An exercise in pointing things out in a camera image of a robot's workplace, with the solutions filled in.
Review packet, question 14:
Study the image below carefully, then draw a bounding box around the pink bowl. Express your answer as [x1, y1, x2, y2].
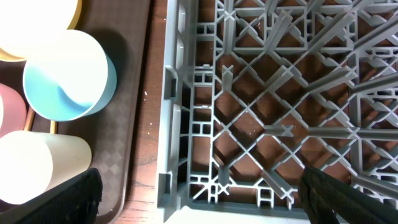
[1, 84, 27, 137]

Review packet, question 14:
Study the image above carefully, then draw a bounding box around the white cup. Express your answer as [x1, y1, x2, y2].
[1, 131, 92, 205]

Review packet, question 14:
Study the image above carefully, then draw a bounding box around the left wooden chopstick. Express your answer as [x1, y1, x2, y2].
[24, 107, 35, 131]

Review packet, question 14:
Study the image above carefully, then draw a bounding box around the wooden chopstick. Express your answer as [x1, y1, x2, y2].
[24, 107, 35, 131]
[50, 120, 58, 134]

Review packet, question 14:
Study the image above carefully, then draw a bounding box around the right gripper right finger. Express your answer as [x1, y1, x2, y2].
[298, 167, 397, 223]

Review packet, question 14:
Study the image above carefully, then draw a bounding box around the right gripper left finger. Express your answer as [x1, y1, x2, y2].
[1, 168, 103, 224]

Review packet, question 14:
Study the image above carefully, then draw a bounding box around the yellow plate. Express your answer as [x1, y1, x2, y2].
[1, 0, 83, 62]

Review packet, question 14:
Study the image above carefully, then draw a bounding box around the right wooden chopstick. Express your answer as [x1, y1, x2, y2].
[50, 120, 58, 134]

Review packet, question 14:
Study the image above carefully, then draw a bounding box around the blue bowl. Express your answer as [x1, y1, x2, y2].
[22, 30, 118, 121]

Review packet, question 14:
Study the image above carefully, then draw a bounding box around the grey dishwasher rack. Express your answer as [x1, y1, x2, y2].
[156, 0, 397, 223]

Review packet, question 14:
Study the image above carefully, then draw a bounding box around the brown serving tray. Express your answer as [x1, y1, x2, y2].
[1, 0, 150, 223]

